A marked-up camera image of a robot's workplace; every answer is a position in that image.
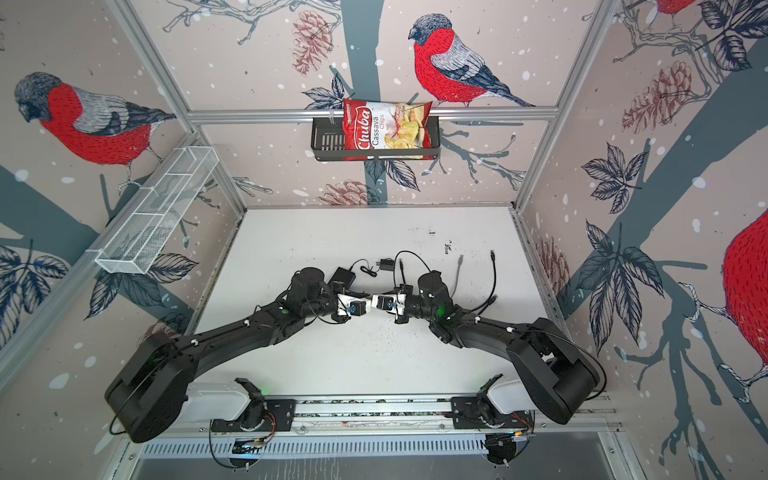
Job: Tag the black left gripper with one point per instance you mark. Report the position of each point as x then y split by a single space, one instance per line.
338 318

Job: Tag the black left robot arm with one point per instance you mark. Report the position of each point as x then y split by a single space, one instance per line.
148 394

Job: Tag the black power adapter with cord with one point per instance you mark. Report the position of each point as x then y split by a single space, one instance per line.
372 270

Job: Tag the red cassava chips bag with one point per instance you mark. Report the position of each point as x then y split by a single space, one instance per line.
371 125

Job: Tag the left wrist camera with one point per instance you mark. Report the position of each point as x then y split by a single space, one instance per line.
351 306

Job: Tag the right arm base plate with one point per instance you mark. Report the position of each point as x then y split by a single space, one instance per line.
468 413

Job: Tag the black network switch box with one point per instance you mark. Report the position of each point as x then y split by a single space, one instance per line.
342 280

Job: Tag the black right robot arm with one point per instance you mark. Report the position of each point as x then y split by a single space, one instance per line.
554 375

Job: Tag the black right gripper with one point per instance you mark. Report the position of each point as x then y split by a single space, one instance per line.
403 294

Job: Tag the aluminium mounting rail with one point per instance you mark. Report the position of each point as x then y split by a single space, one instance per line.
209 402

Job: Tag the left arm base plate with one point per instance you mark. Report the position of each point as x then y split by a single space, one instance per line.
271 415

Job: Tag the black wall basket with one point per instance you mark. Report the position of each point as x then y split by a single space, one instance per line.
328 144

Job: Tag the white wire mesh shelf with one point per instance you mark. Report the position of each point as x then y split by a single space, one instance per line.
139 240

